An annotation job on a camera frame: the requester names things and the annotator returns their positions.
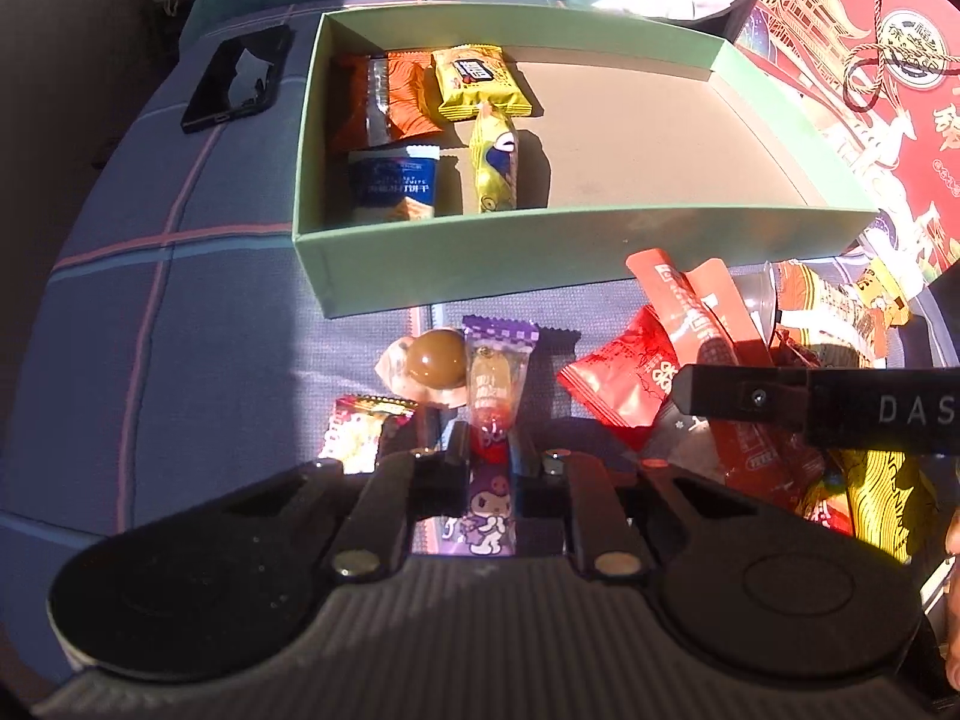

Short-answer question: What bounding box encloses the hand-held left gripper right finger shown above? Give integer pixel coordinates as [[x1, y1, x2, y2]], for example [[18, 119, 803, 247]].
[[514, 431, 758, 582]]

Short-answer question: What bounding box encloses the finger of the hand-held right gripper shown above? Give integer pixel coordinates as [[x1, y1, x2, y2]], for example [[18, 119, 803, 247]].
[[671, 364, 815, 436]]

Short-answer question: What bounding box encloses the red long stick packet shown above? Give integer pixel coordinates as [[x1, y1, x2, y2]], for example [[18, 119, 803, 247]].
[[626, 247, 826, 511], [686, 259, 775, 367]]

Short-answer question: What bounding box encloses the person's right hand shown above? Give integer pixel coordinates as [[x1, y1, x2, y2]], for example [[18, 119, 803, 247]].
[[943, 510, 960, 691]]

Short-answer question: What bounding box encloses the yellow wavy-line snack packet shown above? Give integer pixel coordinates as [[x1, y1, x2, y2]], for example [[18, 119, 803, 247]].
[[836, 450, 942, 565]]

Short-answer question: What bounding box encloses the red cream patterned snack packet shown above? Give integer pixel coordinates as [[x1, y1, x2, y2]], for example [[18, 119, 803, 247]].
[[776, 259, 912, 368]]

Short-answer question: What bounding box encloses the yellow dark-label snack packet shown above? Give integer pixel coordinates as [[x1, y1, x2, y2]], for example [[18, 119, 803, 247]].
[[431, 45, 537, 122]]

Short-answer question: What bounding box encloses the green cardboard box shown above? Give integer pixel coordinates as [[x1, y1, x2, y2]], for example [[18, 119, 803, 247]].
[[291, 1, 880, 320]]

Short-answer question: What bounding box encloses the red yellow small snack packet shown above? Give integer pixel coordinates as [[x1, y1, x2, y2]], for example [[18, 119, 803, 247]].
[[319, 394, 418, 475]]

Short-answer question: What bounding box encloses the gold rope bag handle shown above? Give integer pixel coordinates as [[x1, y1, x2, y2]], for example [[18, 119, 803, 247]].
[[844, 0, 960, 113]]

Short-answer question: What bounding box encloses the red printed gift bag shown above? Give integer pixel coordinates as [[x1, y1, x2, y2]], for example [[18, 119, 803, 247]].
[[731, 0, 960, 301]]

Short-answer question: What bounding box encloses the brown braised egg packet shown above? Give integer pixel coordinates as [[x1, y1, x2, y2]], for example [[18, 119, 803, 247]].
[[375, 326, 467, 410]]

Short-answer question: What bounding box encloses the plaid bed sheet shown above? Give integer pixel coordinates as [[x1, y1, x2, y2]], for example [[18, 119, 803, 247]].
[[0, 4, 938, 541]]

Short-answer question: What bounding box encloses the orange snack packet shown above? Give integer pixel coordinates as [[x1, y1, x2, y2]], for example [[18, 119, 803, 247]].
[[330, 49, 437, 152]]

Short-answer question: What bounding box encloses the red square snack packet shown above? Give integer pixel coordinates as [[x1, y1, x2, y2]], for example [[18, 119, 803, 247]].
[[559, 306, 683, 451]]

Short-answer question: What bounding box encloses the white blue biscuit packet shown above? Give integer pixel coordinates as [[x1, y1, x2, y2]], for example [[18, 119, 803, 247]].
[[346, 146, 443, 227]]

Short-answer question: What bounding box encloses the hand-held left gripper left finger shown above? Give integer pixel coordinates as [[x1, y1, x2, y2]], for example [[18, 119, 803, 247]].
[[225, 420, 472, 582]]

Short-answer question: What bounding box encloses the long yellow blue candy packet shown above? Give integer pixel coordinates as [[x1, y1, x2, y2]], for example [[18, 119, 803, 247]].
[[469, 101, 520, 215]]

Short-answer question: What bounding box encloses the purple cartoon candy packet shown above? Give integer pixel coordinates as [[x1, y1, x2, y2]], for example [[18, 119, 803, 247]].
[[441, 315, 541, 557]]

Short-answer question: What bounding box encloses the black smartphone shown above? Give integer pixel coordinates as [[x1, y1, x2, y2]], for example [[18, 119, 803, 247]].
[[180, 24, 295, 134]]

